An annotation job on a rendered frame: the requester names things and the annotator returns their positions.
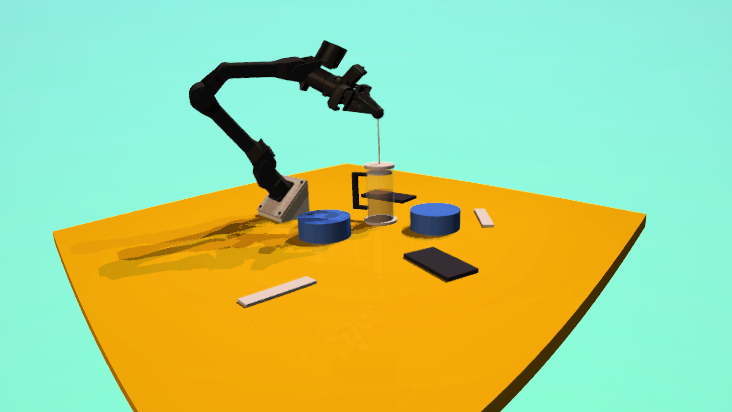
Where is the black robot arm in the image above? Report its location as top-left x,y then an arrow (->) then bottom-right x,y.
189,40 -> 367,202

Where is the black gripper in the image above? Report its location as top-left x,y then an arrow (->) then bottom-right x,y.
320,74 -> 380,115

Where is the blue cylinder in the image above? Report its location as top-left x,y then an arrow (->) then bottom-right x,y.
297,209 -> 351,245
410,203 -> 461,236

